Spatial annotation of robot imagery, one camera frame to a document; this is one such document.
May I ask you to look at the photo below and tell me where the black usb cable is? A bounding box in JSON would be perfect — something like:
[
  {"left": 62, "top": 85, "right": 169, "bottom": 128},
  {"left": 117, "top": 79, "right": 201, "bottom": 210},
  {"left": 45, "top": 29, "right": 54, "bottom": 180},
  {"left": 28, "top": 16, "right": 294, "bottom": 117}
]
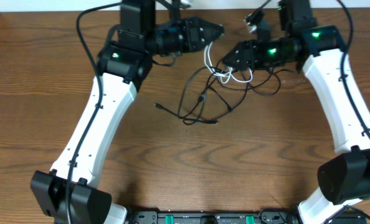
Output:
[{"left": 153, "top": 58, "right": 295, "bottom": 126}]

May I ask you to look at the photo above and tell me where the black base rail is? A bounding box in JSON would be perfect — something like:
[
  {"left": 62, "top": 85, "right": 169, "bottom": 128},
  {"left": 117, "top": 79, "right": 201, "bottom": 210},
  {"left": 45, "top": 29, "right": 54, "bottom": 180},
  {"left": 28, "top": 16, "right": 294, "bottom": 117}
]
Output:
[{"left": 122, "top": 210, "right": 368, "bottom": 224}]

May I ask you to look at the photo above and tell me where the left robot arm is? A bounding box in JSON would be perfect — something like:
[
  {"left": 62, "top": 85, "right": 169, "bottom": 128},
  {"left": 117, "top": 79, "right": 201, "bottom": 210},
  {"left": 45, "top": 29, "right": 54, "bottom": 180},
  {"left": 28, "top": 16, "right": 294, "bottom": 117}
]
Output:
[{"left": 31, "top": 0, "right": 224, "bottom": 223}]

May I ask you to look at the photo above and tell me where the white usb cable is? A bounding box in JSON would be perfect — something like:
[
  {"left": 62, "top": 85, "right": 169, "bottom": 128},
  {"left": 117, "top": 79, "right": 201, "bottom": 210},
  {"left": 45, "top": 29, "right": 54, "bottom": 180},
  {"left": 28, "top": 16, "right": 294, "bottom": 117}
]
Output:
[{"left": 202, "top": 42, "right": 254, "bottom": 85}]

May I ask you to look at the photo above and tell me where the clear tape piece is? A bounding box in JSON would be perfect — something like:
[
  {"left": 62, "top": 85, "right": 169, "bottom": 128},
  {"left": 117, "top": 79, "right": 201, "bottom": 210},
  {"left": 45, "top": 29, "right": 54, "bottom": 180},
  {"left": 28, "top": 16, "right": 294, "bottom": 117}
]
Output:
[{"left": 282, "top": 79, "right": 306, "bottom": 85}]

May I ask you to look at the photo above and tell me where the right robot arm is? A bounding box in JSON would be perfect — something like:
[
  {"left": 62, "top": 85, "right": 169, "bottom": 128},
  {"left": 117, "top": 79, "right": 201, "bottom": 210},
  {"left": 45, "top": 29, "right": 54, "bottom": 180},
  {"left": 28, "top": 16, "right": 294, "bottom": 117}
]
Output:
[{"left": 222, "top": 0, "right": 370, "bottom": 223}]

